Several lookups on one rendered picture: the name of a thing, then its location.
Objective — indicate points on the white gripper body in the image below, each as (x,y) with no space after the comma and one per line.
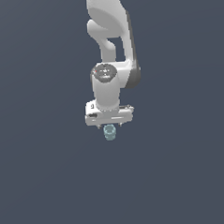
(108,116)

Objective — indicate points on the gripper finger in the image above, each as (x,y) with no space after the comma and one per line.
(99,126)
(120,124)

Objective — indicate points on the pale teal cylindrical object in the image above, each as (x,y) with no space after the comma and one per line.
(109,132)

